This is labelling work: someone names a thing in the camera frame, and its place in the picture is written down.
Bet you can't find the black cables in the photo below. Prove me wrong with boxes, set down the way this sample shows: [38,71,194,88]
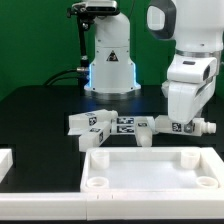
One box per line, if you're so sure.
[43,68,84,87]

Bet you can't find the camera on stand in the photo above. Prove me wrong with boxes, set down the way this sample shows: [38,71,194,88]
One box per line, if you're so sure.
[72,0,119,15]

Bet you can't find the white left fence bar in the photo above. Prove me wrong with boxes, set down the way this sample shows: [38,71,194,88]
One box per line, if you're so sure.
[0,149,13,183]

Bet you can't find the white front fence bar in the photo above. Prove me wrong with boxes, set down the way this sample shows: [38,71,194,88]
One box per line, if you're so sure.
[0,190,224,220]

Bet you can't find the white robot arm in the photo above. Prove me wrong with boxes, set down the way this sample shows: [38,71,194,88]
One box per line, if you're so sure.
[83,0,224,124]

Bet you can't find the white marker sheet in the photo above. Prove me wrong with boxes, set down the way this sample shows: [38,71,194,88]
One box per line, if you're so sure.
[68,116,137,135]

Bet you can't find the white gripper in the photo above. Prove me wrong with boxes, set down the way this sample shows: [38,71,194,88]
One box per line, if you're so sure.
[161,56,217,124]

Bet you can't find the white square desk top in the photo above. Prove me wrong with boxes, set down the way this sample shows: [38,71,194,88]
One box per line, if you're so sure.
[80,147,224,192]

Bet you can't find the white fence bar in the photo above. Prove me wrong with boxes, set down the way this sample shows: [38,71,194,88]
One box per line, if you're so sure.
[0,149,13,183]
[0,190,224,220]

